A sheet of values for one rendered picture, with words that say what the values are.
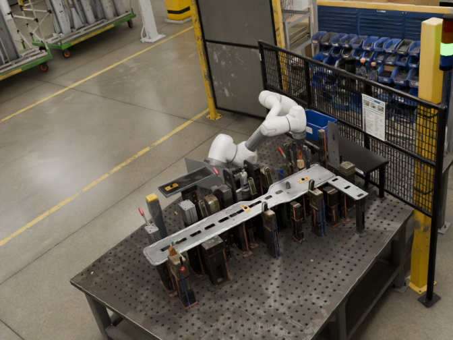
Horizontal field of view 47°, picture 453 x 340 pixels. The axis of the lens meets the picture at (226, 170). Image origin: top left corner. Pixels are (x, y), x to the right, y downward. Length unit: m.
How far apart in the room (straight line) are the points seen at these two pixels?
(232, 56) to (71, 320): 3.39
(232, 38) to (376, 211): 3.04
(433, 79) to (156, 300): 2.11
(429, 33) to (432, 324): 1.98
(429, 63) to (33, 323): 3.49
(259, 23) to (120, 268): 3.15
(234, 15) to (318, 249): 3.23
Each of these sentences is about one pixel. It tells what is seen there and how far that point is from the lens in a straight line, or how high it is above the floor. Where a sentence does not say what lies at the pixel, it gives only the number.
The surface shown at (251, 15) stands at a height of 1.41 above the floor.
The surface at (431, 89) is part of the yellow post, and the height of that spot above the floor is 1.62.
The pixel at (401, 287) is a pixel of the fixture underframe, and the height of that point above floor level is 0.01.
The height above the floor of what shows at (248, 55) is 0.94.
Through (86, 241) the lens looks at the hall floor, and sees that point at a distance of 5.25.
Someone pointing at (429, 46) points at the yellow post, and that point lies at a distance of 3.22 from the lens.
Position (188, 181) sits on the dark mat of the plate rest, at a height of 1.16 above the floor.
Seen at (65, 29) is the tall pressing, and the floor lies 0.42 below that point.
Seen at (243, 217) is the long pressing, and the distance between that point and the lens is 3.34.
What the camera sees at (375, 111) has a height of 1.35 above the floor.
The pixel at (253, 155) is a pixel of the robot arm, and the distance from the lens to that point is 4.19.
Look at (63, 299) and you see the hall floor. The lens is 4.73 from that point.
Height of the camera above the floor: 3.02
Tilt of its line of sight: 32 degrees down
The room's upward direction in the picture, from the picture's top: 10 degrees counter-clockwise
